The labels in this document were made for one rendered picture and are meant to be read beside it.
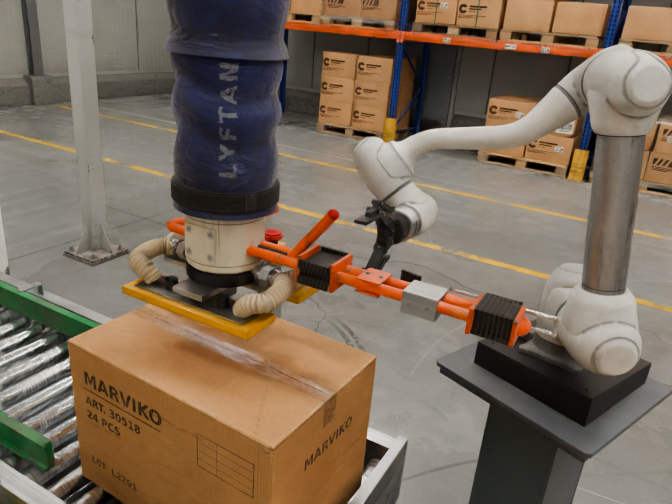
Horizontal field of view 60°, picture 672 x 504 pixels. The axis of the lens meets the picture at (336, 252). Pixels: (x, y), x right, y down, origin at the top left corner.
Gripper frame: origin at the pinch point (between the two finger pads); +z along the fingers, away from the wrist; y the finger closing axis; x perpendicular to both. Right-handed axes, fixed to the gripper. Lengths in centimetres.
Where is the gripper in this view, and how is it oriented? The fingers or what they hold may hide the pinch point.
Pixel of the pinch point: (359, 250)
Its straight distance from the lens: 128.2
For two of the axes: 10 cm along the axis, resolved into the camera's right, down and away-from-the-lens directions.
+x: -8.7, -2.3, 4.3
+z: -4.8, 2.9, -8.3
